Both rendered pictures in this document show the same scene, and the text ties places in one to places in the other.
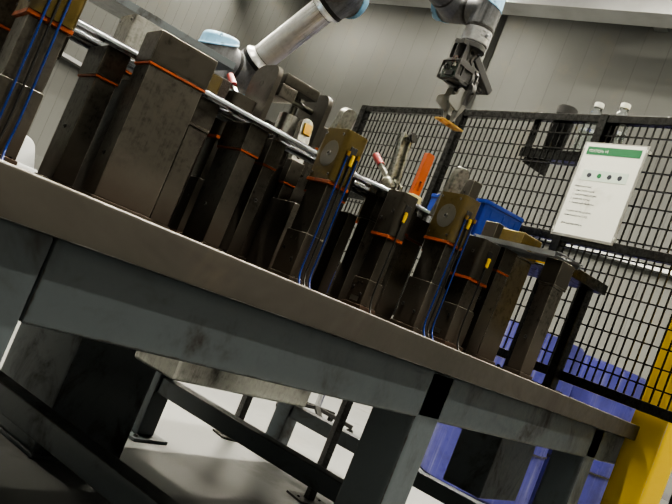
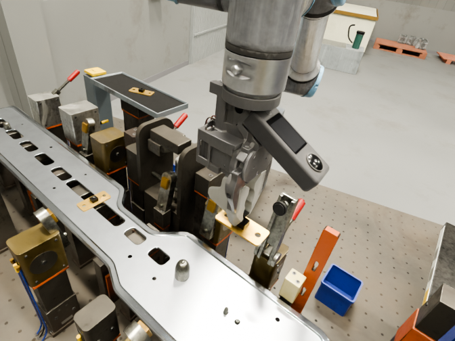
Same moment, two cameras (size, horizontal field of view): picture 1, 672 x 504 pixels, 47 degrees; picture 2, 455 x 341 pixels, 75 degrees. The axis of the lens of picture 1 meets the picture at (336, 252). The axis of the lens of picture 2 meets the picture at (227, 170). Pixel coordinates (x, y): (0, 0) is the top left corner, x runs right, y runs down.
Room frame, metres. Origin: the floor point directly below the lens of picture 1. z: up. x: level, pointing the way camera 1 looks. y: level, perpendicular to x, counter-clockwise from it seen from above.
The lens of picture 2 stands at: (1.89, -0.45, 1.59)
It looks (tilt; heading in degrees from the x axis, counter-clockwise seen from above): 36 degrees down; 69
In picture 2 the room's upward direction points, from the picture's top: 9 degrees clockwise
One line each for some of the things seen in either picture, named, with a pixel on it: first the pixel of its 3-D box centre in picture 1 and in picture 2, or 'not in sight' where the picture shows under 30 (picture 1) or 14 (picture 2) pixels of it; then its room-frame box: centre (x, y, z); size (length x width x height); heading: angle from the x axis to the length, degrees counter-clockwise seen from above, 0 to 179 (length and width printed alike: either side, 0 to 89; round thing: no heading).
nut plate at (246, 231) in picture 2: (449, 122); (242, 222); (2.05, -0.15, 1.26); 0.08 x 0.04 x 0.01; 126
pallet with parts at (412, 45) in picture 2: not in sight; (401, 43); (9.12, 6.65, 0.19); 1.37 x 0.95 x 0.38; 142
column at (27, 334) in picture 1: (93, 337); not in sight; (2.36, 0.58, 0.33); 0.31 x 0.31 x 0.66; 52
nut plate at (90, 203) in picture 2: not in sight; (93, 199); (1.78, 0.22, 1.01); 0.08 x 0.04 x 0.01; 36
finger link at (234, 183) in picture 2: (467, 90); (238, 183); (2.02, -0.16, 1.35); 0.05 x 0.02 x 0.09; 36
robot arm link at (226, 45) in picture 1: (216, 54); not in sight; (2.37, 0.57, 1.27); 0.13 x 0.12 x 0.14; 145
